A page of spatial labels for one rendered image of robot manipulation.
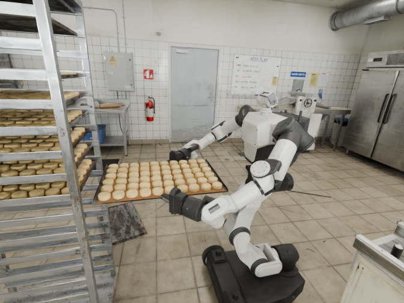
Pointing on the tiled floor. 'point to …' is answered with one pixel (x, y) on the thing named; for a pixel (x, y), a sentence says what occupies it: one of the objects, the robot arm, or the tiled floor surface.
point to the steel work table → (112, 113)
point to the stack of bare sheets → (123, 223)
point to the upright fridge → (379, 110)
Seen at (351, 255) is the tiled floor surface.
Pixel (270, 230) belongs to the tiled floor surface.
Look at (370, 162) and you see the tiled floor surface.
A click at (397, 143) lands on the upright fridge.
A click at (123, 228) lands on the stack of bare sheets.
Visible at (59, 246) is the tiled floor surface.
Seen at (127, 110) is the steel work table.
